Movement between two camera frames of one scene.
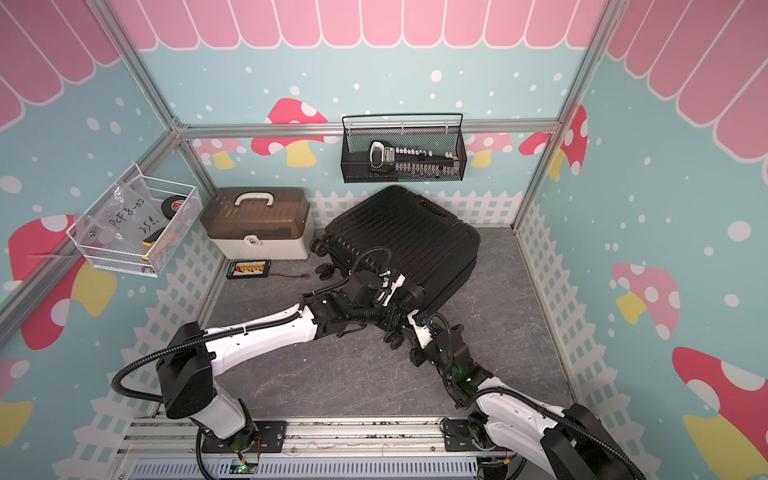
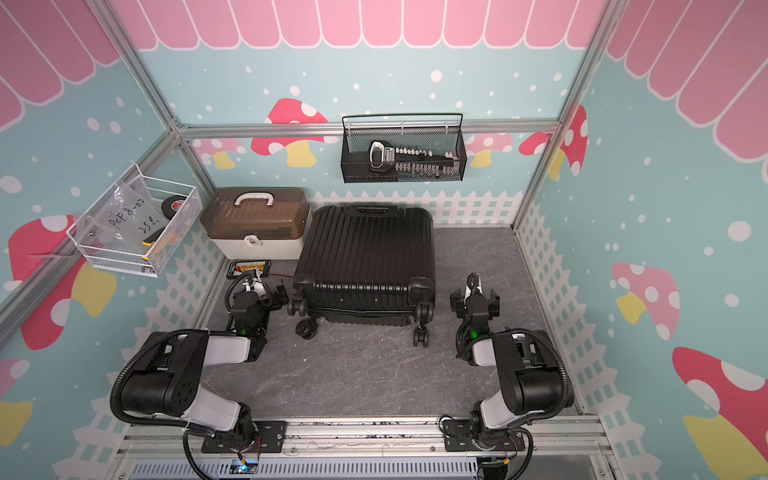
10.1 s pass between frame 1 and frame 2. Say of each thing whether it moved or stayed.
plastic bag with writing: stayed
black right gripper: moved
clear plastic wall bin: stayed
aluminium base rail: stayed
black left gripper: moved
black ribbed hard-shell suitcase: moved
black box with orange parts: stayed
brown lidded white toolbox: stayed
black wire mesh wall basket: stayed
